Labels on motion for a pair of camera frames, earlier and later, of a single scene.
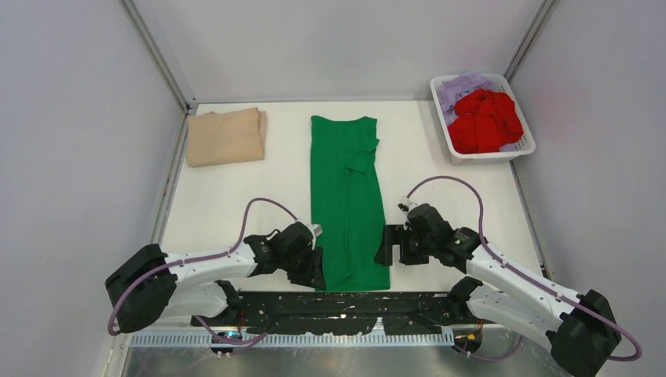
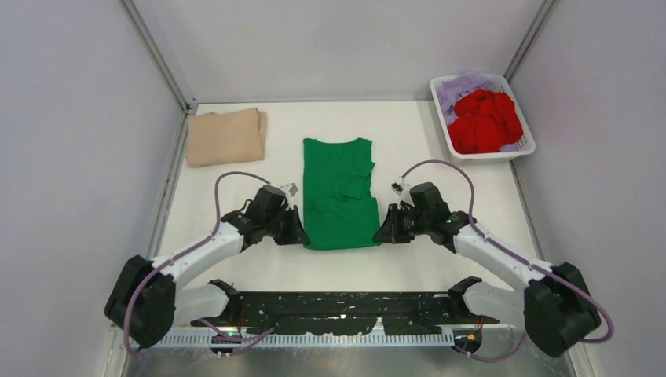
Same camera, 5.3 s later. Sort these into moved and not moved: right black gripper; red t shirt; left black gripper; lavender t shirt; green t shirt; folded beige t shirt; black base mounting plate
Moved: left black gripper; right black gripper; green t shirt
Not moved: lavender t shirt; black base mounting plate; red t shirt; folded beige t shirt
